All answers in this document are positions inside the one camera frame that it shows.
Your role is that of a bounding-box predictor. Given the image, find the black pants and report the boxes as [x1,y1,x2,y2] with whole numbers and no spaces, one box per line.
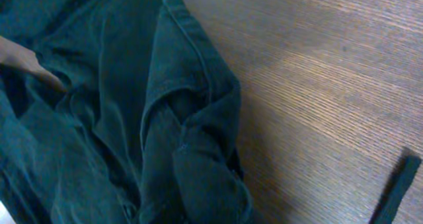
[1,0,255,224]

